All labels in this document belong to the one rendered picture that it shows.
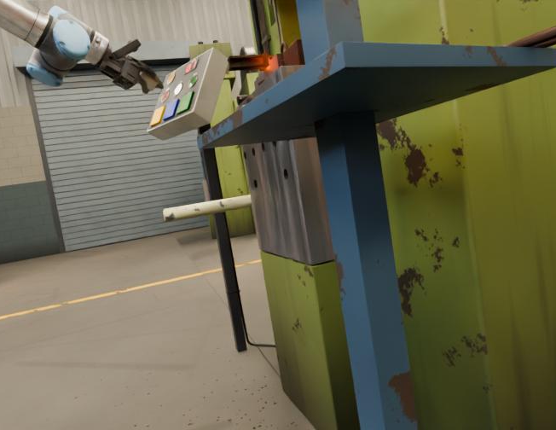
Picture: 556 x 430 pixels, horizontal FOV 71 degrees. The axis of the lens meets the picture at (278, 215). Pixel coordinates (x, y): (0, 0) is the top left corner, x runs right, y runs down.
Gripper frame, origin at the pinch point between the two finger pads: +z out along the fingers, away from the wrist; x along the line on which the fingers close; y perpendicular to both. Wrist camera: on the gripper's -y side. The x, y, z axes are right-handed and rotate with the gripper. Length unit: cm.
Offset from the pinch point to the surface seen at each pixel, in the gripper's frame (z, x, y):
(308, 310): 29, 59, 66
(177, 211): 18.2, 3.7, 40.5
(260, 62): 6.2, 46.2, 5.2
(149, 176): 290, -660, -194
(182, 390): 44, -4, 98
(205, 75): 11.5, 6.9, -9.1
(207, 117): 17.2, 6.9, 5.0
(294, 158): 9, 64, 36
